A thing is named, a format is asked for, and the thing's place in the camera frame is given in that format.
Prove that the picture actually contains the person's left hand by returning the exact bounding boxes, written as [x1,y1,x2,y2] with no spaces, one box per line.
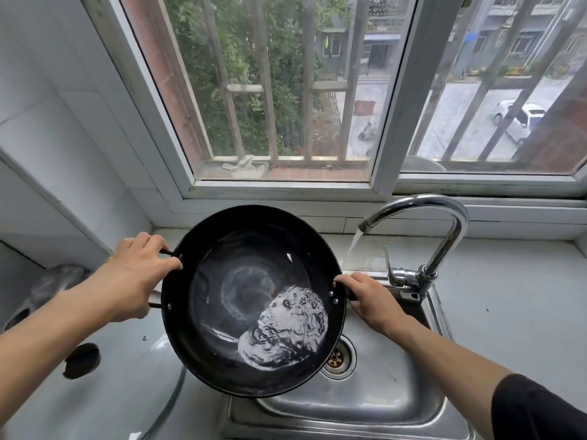
[94,232,183,324]

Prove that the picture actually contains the person's right hand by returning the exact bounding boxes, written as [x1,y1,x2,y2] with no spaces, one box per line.
[333,272,409,337]

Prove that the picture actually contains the stainless steel sink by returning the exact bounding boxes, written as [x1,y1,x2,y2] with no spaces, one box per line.
[218,269,478,440]

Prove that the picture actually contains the black wok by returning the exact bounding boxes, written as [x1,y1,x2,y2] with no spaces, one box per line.
[147,205,354,398]

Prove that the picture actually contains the chrome curved faucet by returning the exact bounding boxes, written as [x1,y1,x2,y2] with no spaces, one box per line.
[357,193,471,302]

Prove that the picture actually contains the person's right forearm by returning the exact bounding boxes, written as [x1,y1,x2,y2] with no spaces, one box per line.
[385,313,514,440]

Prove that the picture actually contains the person's left forearm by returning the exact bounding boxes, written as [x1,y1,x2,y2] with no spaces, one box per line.
[0,274,116,427]

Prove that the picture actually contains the person's black shirt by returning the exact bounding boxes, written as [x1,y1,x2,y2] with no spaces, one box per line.
[491,373,587,440]

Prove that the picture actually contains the crumpled clear plastic bag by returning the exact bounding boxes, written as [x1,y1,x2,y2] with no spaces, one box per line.
[2,264,92,333]

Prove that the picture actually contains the round glass lid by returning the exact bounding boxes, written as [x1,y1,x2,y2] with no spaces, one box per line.
[0,311,188,440]

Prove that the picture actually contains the grey metal basin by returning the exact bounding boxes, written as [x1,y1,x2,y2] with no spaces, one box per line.
[403,155,448,174]

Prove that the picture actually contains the white rag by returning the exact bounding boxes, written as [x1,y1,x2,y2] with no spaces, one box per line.
[222,154,270,179]

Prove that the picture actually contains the white framed window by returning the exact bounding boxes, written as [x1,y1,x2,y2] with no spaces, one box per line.
[78,0,587,202]

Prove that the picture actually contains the metal window security bars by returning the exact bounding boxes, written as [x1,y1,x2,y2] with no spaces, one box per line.
[155,0,587,163]

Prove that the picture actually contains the white car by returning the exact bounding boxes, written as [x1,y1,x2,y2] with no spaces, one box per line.
[493,99,547,144]

